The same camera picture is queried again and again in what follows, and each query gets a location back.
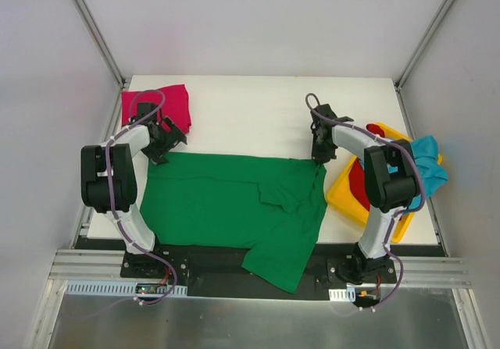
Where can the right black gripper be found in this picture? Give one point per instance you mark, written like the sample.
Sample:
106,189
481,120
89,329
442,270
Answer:
323,151

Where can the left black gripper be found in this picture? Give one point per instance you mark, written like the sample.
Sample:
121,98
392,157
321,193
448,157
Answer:
165,144

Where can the green t shirt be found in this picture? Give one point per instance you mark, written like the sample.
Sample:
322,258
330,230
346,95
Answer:
272,207

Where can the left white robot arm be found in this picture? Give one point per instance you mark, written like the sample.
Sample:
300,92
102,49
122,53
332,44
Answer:
108,180

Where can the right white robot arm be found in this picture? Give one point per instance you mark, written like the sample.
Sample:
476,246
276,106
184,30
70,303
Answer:
391,183

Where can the red t shirt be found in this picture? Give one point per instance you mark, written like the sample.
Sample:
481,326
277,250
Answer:
356,178

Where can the folded magenta t shirt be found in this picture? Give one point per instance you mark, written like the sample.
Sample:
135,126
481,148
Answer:
176,107

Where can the yellow plastic tray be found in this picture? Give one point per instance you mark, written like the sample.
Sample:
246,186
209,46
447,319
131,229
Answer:
339,196

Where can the teal t shirt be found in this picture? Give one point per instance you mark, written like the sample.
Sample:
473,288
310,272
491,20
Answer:
426,152

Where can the left aluminium frame post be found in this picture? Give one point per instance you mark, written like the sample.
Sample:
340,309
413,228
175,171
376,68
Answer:
94,31

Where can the aluminium frame post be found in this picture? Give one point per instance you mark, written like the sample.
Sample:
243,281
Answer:
94,31
437,20

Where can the right aluminium frame post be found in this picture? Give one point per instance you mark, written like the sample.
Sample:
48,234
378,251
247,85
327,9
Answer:
437,20

